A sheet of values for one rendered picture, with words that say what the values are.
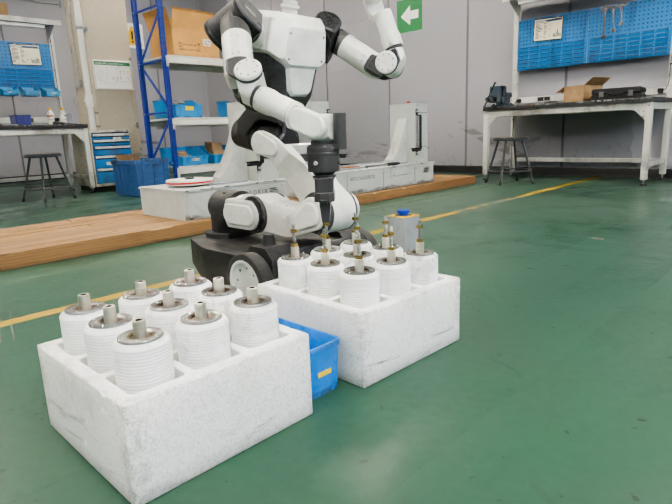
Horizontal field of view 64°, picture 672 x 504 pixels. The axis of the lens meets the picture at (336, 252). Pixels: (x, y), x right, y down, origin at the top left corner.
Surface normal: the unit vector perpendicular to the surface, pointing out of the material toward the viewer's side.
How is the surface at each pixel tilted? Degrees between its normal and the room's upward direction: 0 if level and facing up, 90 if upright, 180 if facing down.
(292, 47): 101
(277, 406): 90
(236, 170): 90
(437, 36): 90
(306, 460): 0
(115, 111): 90
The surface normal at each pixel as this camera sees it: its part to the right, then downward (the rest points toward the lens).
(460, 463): -0.04, -0.98
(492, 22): -0.69, 0.18
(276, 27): 0.12, 0.28
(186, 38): 0.75, 0.10
